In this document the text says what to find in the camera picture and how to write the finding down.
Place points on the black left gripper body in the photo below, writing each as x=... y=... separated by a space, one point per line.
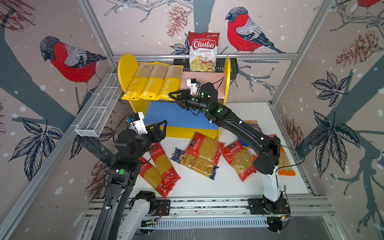
x=146 y=141

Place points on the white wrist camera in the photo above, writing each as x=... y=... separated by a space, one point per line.
x=193 y=85
x=137 y=120

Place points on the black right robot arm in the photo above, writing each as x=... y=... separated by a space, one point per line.
x=268 y=157

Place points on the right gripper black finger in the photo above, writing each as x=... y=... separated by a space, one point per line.
x=183 y=94
x=181 y=102

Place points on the red spaghetti pack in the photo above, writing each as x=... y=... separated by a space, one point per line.
x=153 y=178
x=163 y=164

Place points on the yellow spaghetti pack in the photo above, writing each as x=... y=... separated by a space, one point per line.
x=171 y=82
x=155 y=81
x=138 y=82

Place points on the white wire wall basket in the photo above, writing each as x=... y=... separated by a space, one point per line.
x=99 y=112

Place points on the red spaghetti pack inner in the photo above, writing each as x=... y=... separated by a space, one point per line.
x=163 y=164

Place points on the Chuba cassava chips bag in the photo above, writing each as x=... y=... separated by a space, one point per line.
x=203 y=51

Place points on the yellow wooden shelf unit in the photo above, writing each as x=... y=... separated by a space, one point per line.
x=181 y=123

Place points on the red fusilli bag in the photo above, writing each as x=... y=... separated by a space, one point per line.
x=240 y=159
x=205 y=148

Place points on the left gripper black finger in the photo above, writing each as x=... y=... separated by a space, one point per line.
x=161 y=125
x=159 y=136

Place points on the red spaghetti pack outer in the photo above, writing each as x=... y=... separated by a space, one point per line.
x=153 y=178

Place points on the orange pasta bag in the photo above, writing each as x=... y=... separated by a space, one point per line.
x=284 y=167

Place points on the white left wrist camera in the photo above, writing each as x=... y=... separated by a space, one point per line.
x=137 y=120

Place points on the red fusilli bag right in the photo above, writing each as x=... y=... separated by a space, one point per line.
x=240 y=159

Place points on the dark blue spaghetti pack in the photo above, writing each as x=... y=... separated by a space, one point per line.
x=196 y=164

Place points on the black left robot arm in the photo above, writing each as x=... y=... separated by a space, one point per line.
x=131 y=144

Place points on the blue orecchiette pasta bag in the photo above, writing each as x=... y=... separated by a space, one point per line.
x=251 y=129

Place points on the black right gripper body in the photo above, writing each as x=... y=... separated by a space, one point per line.
x=195 y=103

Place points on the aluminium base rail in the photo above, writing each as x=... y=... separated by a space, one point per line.
x=236 y=212

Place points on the red fusilli bag left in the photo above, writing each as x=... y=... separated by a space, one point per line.
x=205 y=148

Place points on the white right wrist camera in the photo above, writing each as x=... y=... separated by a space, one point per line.
x=193 y=85

